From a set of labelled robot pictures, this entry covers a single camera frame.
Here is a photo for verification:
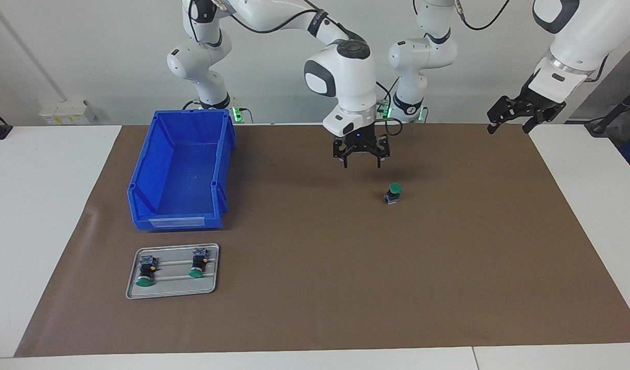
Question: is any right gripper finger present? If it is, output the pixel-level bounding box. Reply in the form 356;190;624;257
372;135;391;169
333;139;351;169

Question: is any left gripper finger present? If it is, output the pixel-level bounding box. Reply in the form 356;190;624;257
487;96;516;134
523;104;566;134

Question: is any black stand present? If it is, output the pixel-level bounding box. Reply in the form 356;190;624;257
585;82;630;137

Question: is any brown paper table mat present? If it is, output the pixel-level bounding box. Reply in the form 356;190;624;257
14;123;630;358

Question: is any blue plastic storage bin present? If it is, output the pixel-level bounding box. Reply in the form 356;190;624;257
127;109;237;230

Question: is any silver metal tray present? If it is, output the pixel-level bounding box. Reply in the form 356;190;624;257
125;243;220;300

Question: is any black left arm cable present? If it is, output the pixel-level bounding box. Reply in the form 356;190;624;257
451;0;630;83

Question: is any white wall socket box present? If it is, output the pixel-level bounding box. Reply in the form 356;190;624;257
40;100;97;125

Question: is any white wall conduit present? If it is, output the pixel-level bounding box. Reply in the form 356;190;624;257
0;0;68;102

